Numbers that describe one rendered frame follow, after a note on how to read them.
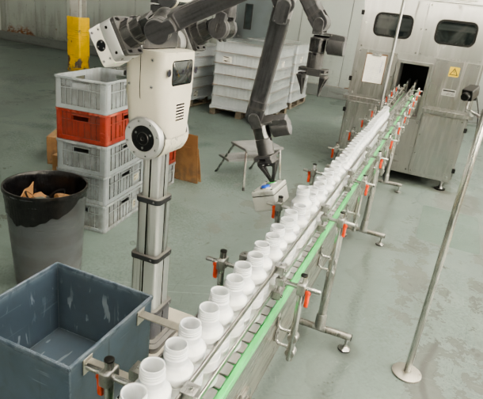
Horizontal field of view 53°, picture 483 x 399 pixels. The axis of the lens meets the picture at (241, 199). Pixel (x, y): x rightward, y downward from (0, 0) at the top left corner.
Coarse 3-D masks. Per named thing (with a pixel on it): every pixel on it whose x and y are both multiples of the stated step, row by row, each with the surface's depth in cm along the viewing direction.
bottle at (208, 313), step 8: (200, 304) 86; (208, 304) 87; (216, 304) 86; (200, 312) 84; (208, 312) 88; (216, 312) 84; (200, 320) 85; (208, 320) 84; (216, 320) 85; (208, 328) 85; (216, 328) 85; (200, 336) 84; (208, 336) 84; (216, 336) 85; (208, 344) 85; (208, 352) 85; (216, 352) 87; (216, 360) 87; (208, 368) 87; (216, 368) 88; (208, 376) 88
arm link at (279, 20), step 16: (288, 0) 128; (272, 16) 133; (288, 16) 134; (272, 32) 137; (272, 48) 140; (272, 64) 144; (256, 80) 148; (272, 80) 148; (256, 96) 152; (256, 112) 155
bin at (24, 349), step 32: (32, 288) 127; (64, 288) 135; (96, 288) 130; (128, 288) 126; (0, 320) 119; (32, 320) 130; (64, 320) 139; (96, 320) 134; (128, 320) 115; (160, 320) 118; (0, 352) 105; (32, 352) 100; (64, 352) 132; (96, 352) 105; (128, 352) 120; (0, 384) 108; (32, 384) 103; (64, 384) 99; (96, 384) 109
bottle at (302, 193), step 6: (300, 186) 142; (306, 186) 141; (300, 192) 139; (306, 192) 139; (294, 198) 142; (300, 198) 140; (306, 198) 140; (306, 204) 139; (306, 210) 140; (306, 216) 141; (306, 234) 144
